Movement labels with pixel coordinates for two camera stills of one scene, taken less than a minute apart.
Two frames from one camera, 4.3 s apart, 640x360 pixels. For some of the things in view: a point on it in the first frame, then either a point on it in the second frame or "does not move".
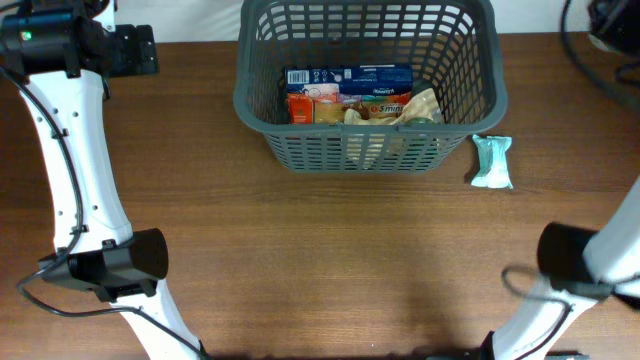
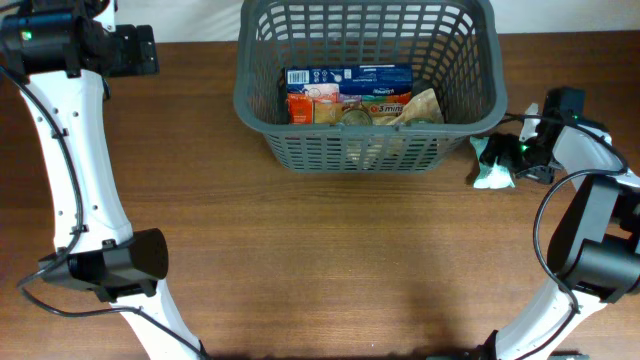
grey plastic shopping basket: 454,47 does not move
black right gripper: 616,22 to 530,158
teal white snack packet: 494,170 does not move
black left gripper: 136,63 does not move
